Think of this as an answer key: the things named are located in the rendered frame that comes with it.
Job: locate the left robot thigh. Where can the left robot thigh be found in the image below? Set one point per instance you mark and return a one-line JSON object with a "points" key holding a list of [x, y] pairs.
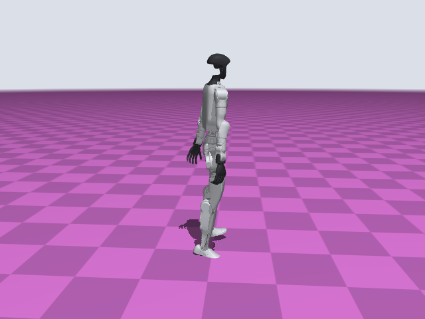
{"points": [[206, 189]]}

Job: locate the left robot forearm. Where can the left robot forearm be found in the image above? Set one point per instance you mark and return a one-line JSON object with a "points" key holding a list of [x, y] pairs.
{"points": [[200, 135]]}

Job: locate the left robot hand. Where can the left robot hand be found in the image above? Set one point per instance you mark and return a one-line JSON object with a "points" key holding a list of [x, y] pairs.
{"points": [[194, 151]]}

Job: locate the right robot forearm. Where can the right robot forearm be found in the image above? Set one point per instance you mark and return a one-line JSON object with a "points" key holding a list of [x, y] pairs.
{"points": [[221, 140]]}

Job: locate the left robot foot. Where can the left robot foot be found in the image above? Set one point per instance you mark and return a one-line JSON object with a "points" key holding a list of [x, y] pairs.
{"points": [[217, 231]]}

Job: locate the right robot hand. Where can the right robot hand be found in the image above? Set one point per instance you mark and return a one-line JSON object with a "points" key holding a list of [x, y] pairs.
{"points": [[220, 171]]}

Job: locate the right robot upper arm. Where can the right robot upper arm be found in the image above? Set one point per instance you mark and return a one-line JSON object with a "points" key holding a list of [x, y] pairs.
{"points": [[221, 98]]}

